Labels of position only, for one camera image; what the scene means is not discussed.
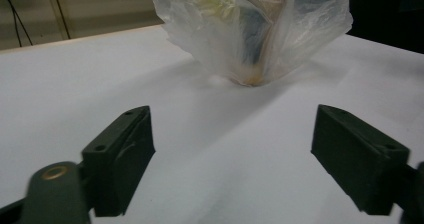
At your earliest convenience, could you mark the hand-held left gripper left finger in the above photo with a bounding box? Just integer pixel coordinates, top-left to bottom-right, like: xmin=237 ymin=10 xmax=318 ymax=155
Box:
xmin=81 ymin=105 xmax=156 ymax=218

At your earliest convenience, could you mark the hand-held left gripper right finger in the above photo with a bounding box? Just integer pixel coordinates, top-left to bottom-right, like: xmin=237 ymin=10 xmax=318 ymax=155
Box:
xmin=310 ymin=104 xmax=411 ymax=216

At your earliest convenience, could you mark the black cable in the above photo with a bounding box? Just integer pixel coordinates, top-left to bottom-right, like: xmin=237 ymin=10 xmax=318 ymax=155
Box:
xmin=0 ymin=0 xmax=34 ymax=48
xmin=50 ymin=0 xmax=72 ymax=40

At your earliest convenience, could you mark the translucent white plastic bag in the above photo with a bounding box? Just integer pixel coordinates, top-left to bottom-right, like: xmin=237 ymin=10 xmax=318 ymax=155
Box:
xmin=147 ymin=0 xmax=354 ymax=88

